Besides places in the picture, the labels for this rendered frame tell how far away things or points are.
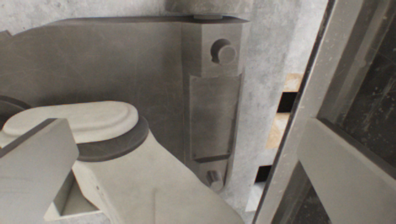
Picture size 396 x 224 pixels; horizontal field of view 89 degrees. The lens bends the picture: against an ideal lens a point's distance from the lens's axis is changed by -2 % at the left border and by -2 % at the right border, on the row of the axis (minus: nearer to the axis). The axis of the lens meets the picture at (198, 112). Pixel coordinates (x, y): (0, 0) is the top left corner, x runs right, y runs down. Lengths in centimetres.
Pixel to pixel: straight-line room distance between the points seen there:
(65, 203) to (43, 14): 44
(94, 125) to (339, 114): 35
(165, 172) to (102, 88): 25
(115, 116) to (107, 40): 16
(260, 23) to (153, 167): 53
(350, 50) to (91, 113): 37
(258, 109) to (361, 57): 54
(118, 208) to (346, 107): 31
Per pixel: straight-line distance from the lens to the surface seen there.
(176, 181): 30
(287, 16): 74
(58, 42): 48
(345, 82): 31
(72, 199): 50
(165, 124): 53
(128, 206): 28
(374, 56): 31
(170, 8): 48
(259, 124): 85
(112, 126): 35
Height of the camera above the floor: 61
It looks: 58 degrees down
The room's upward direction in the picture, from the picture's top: 156 degrees clockwise
